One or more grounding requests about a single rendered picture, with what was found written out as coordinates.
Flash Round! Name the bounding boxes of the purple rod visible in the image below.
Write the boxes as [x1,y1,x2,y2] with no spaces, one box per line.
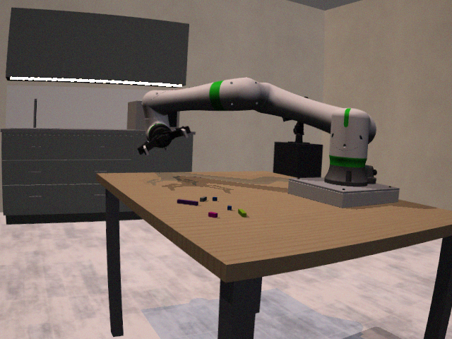
[177,199,198,206]

